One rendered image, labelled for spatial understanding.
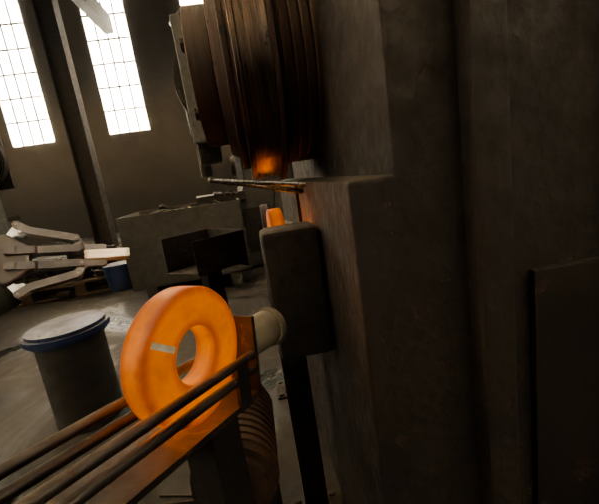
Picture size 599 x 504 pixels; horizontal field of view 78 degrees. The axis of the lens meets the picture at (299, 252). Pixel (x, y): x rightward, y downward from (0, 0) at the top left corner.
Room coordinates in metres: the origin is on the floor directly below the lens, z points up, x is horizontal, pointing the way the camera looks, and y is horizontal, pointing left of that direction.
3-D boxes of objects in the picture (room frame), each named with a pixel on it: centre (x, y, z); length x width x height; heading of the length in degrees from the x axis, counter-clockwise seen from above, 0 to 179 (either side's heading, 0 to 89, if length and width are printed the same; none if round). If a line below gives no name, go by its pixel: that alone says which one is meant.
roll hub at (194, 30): (0.89, 0.15, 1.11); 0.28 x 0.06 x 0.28; 6
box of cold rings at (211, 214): (3.56, 1.01, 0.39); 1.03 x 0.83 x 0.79; 100
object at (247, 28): (0.90, 0.05, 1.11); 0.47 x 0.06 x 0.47; 6
